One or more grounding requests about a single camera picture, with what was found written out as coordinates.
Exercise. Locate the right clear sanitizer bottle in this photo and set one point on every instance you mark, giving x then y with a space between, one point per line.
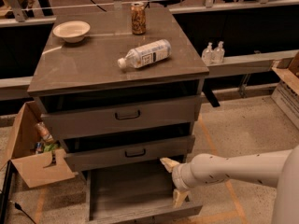
218 53

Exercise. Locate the grey drawer cabinet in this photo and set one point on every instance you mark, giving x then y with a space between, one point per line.
71 77

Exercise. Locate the white bowl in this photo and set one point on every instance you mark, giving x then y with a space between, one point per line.
72 31

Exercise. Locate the grey drawer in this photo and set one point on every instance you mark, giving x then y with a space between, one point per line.
135 193
122 118
113 156

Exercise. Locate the snack bag in box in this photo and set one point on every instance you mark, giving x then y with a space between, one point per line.
44 132

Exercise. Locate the grey top drawer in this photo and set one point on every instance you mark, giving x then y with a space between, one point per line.
122 118

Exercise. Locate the grey bottom drawer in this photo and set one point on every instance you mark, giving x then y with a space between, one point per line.
135 193

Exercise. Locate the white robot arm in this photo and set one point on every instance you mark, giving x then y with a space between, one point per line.
279 170

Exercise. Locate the clear sanitizer bottle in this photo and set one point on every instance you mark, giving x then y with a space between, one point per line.
207 54
218 53

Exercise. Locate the left clear sanitizer bottle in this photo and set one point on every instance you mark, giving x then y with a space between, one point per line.
207 54

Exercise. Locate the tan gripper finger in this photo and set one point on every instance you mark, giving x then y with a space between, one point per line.
169 164
179 197

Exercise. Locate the white printed cardboard box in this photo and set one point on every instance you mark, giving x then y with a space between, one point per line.
286 93

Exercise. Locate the clear plastic water bottle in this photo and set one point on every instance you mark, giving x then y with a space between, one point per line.
145 55

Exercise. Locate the grey middle drawer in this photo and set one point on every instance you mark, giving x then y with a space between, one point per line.
113 156

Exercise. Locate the green packet in box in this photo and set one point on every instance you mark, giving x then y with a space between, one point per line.
50 147

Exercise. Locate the open cardboard box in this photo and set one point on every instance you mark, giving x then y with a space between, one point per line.
35 169

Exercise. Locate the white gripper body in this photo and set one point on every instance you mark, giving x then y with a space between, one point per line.
177 177

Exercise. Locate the patterned drink can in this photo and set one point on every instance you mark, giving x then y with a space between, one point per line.
138 18

